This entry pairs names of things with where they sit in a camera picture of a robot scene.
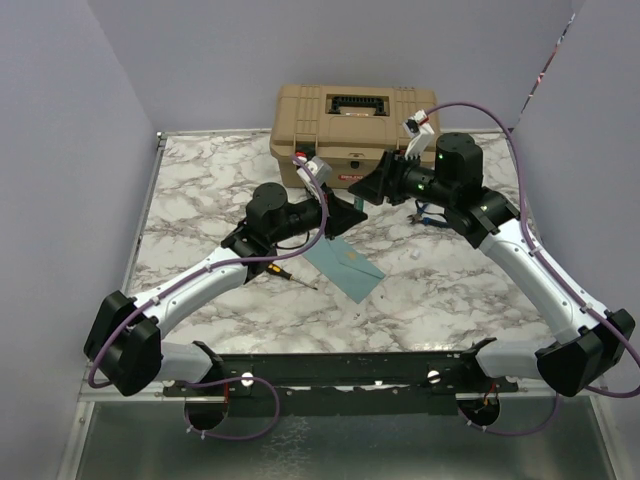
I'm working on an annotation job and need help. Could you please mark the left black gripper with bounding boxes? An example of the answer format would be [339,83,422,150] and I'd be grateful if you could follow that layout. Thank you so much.
[270,182,367,245]

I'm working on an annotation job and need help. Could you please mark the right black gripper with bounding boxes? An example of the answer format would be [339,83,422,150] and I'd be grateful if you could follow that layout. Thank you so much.
[348,147,455,208]

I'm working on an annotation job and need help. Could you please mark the teal envelope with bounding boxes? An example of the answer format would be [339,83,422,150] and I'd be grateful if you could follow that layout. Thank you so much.
[303,237,385,303]

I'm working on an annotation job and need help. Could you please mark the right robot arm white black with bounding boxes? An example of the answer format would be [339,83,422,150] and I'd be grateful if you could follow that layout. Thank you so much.
[348,133,635,397]

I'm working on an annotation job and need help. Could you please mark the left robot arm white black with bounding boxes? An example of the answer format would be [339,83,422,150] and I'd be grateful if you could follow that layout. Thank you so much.
[83,182,367,396]

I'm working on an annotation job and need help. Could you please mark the blue black pliers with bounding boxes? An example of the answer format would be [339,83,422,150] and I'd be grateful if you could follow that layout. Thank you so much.
[407,200,449,229]

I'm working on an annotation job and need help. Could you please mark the tan plastic toolbox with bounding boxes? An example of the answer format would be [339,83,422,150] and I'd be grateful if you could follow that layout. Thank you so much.
[269,84,437,189]

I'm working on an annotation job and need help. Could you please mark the yellow black screwdriver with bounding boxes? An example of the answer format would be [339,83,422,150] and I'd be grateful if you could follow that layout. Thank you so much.
[266,263,318,290]

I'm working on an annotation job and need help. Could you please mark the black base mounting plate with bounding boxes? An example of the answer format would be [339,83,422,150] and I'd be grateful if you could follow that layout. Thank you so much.
[163,349,518,417]

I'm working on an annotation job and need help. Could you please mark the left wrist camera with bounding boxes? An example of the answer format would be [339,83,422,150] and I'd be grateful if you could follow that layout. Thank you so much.
[295,152,332,199]

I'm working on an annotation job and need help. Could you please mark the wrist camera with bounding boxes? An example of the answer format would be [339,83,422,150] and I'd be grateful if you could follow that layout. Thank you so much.
[403,110,436,159]
[295,152,332,199]

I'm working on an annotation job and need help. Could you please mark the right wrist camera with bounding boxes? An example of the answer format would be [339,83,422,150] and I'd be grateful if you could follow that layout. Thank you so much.
[403,110,436,159]

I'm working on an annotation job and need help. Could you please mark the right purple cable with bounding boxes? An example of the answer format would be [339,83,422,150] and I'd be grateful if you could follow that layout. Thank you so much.
[419,102,640,437]

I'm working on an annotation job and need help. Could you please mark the aluminium frame rail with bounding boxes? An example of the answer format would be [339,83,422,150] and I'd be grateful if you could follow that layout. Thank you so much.
[103,131,167,299]

